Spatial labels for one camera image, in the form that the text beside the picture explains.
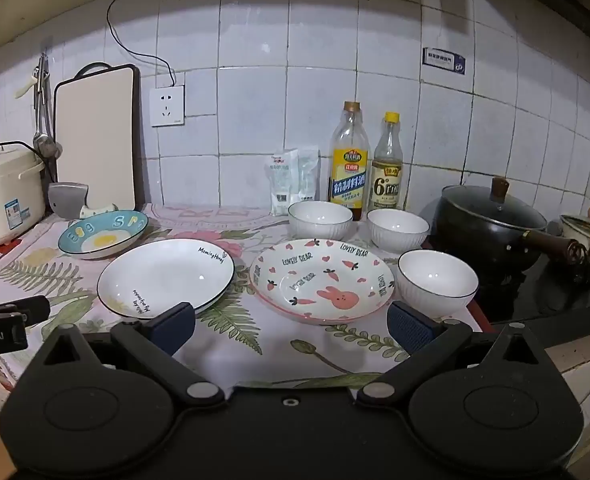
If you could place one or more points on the cream cutting board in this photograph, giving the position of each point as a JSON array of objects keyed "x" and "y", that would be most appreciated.
[{"x": 95, "y": 135}]

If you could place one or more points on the pale label vinegar bottle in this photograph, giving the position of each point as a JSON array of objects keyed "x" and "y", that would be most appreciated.
[{"x": 386, "y": 185}]

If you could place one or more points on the white ribbed bowl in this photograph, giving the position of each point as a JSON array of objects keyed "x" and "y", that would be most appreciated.
[
  {"x": 397, "y": 232},
  {"x": 320, "y": 222},
  {"x": 437, "y": 285}
]

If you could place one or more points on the white seasoning packet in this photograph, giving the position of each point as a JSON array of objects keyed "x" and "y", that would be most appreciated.
[
  {"x": 282, "y": 180},
  {"x": 309, "y": 175}
]

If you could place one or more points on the yellow label cooking wine bottle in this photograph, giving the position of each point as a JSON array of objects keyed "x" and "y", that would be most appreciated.
[{"x": 349, "y": 175}]

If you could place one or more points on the pink rabbit print plate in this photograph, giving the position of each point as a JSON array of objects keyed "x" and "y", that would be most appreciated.
[{"x": 320, "y": 280}]

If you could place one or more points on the blue and white wall sticker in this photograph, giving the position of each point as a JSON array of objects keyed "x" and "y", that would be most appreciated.
[{"x": 444, "y": 61}]

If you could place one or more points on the cream rice cooker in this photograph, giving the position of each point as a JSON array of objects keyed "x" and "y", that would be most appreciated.
[{"x": 5, "y": 195}]

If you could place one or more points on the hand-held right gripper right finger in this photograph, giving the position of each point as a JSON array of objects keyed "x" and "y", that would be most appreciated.
[{"x": 410, "y": 330}]

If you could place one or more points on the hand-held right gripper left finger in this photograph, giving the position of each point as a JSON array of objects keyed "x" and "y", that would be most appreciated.
[{"x": 175, "y": 327}]

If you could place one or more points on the white plate with black rim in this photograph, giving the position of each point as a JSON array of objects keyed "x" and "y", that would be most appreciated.
[{"x": 165, "y": 275}]

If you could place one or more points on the black induction cooktop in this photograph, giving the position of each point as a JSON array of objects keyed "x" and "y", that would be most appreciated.
[{"x": 550, "y": 300}]

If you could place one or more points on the black pot with glass lid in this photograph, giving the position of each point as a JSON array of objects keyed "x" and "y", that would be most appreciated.
[{"x": 475, "y": 230}]

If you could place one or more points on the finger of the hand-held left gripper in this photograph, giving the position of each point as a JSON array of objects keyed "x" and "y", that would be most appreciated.
[{"x": 27, "y": 306}]

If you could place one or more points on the blue fried egg plate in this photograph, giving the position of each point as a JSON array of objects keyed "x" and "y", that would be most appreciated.
[{"x": 102, "y": 240}]

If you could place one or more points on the white wall socket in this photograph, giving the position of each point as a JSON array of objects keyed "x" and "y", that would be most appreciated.
[{"x": 167, "y": 106}]

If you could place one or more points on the small cream pot with lid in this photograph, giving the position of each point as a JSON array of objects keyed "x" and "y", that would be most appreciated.
[{"x": 580, "y": 230}]

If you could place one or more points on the hanging steel ladle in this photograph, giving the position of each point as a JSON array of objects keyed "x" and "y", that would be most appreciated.
[{"x": 46, "y": 146}]

